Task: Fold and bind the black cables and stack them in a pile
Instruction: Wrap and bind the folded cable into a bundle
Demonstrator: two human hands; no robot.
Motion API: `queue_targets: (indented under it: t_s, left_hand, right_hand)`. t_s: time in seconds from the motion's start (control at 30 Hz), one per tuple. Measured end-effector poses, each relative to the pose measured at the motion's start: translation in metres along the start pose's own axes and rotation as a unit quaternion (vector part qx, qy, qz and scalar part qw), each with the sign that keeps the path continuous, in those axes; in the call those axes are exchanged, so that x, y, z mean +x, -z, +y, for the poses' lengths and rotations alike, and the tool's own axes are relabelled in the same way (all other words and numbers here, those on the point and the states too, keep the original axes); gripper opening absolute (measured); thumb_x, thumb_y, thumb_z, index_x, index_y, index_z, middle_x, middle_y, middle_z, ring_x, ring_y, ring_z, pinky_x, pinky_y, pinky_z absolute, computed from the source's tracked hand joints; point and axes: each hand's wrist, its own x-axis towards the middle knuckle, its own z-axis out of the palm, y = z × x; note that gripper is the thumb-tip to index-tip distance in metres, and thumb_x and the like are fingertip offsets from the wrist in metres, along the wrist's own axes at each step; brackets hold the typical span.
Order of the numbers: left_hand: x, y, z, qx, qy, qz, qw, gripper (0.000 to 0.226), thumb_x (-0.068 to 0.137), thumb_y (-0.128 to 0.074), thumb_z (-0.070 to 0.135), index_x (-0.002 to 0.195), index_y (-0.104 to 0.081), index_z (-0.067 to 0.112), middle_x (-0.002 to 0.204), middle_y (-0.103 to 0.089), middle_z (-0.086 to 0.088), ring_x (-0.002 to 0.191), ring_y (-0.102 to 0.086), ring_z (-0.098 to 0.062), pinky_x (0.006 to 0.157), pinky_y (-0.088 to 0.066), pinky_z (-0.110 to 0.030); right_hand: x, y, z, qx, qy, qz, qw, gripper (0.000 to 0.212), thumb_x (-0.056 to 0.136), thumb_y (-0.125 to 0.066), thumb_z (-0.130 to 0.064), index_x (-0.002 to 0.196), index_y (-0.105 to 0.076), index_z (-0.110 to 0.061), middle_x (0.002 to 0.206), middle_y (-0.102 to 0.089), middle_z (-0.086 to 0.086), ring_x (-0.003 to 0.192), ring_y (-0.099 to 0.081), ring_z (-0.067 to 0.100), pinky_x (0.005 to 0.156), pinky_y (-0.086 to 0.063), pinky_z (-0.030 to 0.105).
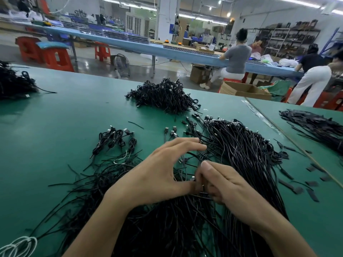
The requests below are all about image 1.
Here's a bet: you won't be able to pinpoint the green bag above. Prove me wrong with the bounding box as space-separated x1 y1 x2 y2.
263 79 294 102

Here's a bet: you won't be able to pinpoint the pile of black cables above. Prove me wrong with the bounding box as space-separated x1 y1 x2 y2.
29 121 231 257

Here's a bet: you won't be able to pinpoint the blue metal rack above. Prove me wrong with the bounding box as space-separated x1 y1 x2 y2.
320 26 343 54

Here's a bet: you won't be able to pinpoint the red stool with blue seat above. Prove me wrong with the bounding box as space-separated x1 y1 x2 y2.
36 41 76 73

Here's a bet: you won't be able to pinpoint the small cardboard box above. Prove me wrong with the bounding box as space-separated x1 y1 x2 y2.
190 65 212 85

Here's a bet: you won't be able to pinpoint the heap of black cables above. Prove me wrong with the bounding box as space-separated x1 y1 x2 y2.
0 61 56 100
125 77 202 115

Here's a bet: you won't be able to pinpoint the person's right hand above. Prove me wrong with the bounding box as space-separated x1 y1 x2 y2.
194 160 269 228

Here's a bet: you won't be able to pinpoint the spread of straight black cables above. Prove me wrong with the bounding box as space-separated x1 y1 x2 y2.
279 109 343 156

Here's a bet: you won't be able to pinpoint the red plastic stool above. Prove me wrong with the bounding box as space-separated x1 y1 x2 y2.
94 42 112 62
313 91 343 111
15 36 43 63

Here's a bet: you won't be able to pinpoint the bunch of white wire rings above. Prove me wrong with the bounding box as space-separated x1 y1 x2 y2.
0 235 38 257

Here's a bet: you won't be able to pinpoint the bundle of long black cables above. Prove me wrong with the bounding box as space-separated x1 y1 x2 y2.
182 115 290 257

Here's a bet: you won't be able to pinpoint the white pillar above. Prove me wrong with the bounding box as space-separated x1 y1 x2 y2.
156 0 179 42

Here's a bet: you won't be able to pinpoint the open cardboard box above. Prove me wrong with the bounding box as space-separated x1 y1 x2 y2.
220 81 272 101

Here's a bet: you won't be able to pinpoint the person's left hand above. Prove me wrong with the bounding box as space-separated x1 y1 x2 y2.
107 137 207 210

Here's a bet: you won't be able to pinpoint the person's right forearm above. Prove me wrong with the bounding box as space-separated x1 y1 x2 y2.
251 208 317 257

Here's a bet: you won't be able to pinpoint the pile of white bags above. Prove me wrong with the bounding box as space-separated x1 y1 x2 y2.
261 53 301 67

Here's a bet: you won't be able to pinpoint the scattered dark tie pieces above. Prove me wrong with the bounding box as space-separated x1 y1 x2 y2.
274 139 332 202

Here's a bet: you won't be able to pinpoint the grey floor fan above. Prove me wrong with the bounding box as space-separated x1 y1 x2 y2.
111 53 131 79

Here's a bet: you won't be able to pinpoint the metal storage shelf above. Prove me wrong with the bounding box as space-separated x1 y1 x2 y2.
257 20 321 58

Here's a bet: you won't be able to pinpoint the long blue workbench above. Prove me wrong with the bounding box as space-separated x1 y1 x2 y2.
21 23 304 79

